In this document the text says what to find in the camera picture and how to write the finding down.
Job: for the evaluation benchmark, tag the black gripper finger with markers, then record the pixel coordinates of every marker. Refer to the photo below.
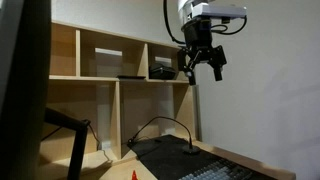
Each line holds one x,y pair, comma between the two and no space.
217,60
186,64

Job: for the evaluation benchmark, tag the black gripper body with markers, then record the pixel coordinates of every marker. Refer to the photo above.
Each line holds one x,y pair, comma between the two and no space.
198,38

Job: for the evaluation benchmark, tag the white bottle with red cap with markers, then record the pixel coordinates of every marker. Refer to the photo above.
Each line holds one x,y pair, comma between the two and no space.
134,175

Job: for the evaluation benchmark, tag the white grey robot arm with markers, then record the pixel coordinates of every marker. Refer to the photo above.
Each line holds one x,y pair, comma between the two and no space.
185,12

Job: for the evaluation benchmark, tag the dark monitor edge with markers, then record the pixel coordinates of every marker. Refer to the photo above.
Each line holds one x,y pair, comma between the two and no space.
25,44

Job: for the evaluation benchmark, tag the black case on shelf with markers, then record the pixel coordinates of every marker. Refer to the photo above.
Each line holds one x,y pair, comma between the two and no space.
159,71

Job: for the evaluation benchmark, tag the flat black tray on shelf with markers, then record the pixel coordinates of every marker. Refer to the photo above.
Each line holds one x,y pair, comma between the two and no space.
131,77

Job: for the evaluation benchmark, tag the wooden shelf unit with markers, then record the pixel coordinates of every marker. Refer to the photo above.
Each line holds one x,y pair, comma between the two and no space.
83,85

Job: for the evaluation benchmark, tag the black desk mat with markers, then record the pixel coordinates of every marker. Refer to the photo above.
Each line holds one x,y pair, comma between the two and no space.
165,159

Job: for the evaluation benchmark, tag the grey black keyboard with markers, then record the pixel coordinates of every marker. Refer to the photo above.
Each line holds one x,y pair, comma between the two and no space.
222,169

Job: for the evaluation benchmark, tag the white power adapter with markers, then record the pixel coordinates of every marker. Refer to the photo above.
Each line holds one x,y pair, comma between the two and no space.
104,145

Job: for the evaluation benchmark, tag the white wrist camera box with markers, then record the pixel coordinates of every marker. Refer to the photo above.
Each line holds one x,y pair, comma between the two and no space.
215,11

